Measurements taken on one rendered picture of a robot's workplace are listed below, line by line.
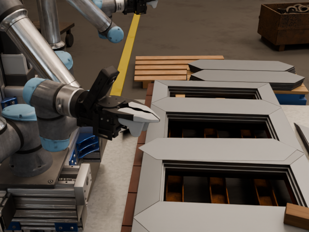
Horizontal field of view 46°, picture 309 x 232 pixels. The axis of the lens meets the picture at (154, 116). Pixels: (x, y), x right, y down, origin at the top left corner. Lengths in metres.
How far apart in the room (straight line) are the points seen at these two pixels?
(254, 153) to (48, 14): 1.13
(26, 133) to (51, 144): 0.28
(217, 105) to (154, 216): 0.94
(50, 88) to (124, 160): 1.10
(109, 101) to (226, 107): 1.33
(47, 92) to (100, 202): 0.91
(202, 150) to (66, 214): 0.68
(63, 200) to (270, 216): 0.76
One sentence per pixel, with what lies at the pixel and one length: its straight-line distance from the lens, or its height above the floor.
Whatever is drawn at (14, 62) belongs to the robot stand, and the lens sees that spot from 1.45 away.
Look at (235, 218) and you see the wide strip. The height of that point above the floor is 0.87.
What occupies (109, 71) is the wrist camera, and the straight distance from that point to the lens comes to 0.80.
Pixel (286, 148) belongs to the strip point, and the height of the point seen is 0.87.
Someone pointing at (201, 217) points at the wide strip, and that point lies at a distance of 1.38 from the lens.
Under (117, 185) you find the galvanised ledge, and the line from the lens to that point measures 1.79.
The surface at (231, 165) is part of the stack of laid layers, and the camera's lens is 1.67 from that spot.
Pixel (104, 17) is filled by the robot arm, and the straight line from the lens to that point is 1.69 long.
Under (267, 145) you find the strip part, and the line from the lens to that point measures 1.81.
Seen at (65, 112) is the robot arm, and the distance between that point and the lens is 0.88.
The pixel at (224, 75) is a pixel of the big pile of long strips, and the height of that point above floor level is 0.85.
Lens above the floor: 1.84
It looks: 30 degrees down
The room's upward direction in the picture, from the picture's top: straight up
